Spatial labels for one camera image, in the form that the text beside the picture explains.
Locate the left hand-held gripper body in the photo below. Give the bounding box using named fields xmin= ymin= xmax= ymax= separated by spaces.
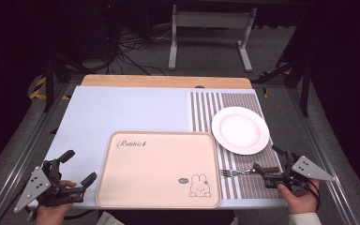
xmin=13 ymin=158 xmax=87 ymax=214

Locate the white metal stand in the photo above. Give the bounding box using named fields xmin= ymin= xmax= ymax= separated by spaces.
xmin=168 ymin=4 xmax=258 ymax=73

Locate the black metal stand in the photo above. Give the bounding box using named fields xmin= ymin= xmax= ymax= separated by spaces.
xmin=41 ymin=46 xmax=86 ymax=114
xmin=251 ymin=58 xmax=314 ymax=118

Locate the fork with brown handle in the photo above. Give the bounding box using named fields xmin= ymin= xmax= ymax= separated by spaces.
xmin=219 ymin=166 xmax=281 ymax=178

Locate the white round plate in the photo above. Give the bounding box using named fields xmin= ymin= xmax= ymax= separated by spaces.
xmin=211 ymin=106 xmax=271 ymax=156

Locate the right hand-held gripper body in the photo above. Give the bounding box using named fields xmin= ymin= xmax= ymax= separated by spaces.
xmin=263 ymin=151 xmax=337 ymax=197

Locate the bundle of black floor cables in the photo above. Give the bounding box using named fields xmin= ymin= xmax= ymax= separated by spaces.
xmin=106 ymin=26 xmax=173 ymax=77

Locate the pink rectangular tray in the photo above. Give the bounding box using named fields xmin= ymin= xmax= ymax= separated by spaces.
xmin=95 ymin=130 xmax=223 ymax=210

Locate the person's right hand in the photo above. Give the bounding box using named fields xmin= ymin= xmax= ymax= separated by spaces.
xmin=276 ymin=178 xmax=322 ymax=216

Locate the wooden table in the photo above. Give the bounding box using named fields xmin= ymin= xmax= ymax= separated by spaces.
xmin=80 ymin=74 xmax=253 ymax=90

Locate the yellow black floor tape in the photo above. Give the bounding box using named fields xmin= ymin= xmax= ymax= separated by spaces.
xmin=27 ymin=76 xmax=71 ymax=101

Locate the person's left hand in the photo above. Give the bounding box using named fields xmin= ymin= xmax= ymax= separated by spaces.
xmin=35 ymin=180 xmax=80 ymax=225

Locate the striped grey placemat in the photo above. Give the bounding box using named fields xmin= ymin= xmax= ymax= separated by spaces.
xmin=189 ymin=91 xmax=284 ymax=201

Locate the aluminium frame rail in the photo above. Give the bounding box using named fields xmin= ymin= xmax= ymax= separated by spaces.
xmin=0 ymin=83 xmax=76 ymax=225
xmin=287 ymin=87 xmax=359 ymax=225

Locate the light blue table mat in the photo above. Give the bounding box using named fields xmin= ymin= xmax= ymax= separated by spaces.
xmin=37 ymin=85 xmax=289 ymax=210

